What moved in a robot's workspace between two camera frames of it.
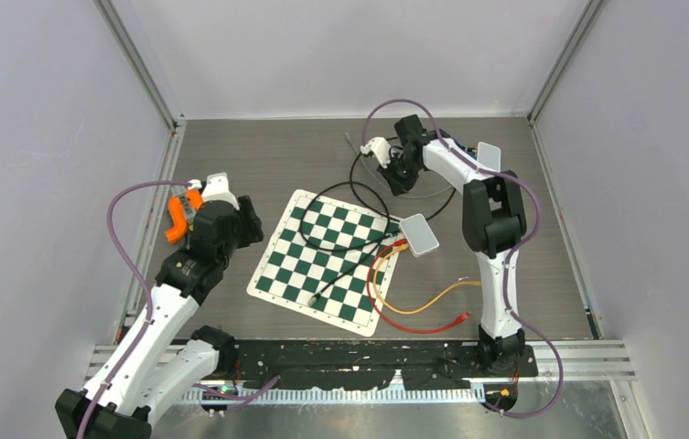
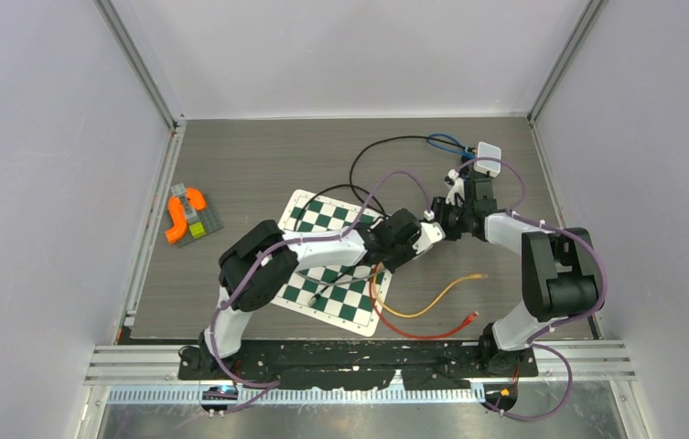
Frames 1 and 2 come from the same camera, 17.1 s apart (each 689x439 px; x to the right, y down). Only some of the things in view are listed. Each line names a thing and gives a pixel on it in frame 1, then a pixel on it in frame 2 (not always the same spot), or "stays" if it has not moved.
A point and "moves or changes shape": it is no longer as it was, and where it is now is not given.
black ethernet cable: [378, 241] moves or changes shape
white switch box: [489, 155] stays
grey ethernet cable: [406, 194] -> [341, 281]
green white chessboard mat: [331, 260] stays
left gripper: [250, 223] -> [392, 266]
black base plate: [371, 365] stays
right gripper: [399, 184] -> [441, 208]
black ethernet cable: [376, 211] stays
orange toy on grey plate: [183, 205] stays
